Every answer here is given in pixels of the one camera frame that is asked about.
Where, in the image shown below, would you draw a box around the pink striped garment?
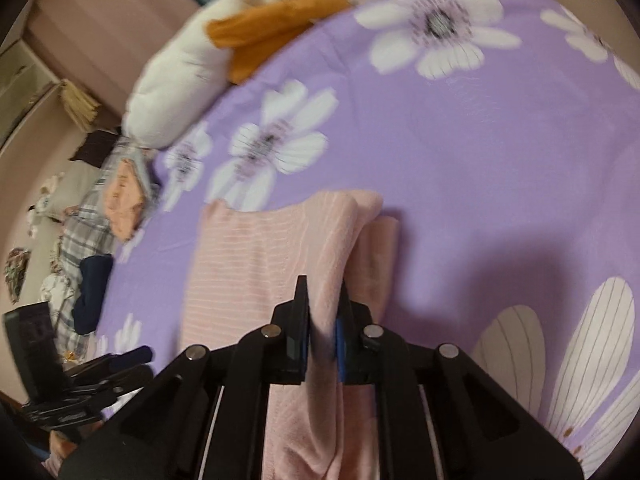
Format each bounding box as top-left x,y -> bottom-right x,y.
179,190 -> 399,479

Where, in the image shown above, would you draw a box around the orange printed folded clothes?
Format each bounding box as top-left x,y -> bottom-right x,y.
103,158 -> 146,242

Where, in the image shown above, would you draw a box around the person left hand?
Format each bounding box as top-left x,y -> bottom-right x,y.
49,420 -> 104,460

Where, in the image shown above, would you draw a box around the dark navy cloth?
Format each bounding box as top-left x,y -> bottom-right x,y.
72,254 -> 114,336

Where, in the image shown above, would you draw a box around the plaid grey blanket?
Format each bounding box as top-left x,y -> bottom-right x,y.
39,138 -> 162,361

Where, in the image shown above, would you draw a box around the yellow book stack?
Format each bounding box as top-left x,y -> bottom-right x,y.
60,79 -> 101,132

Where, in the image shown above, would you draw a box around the purple floral bed sheet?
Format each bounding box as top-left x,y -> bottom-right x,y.
96,0 -> 639,478

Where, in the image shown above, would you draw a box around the white plush goose toy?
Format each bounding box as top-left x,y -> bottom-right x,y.
122,0 -> 352,148

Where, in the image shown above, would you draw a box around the white shelf cabinet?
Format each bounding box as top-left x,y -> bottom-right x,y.
0,39 -> 60,148

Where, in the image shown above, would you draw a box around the beige pleated curtain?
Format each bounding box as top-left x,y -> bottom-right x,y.
24,0 -> 198,115

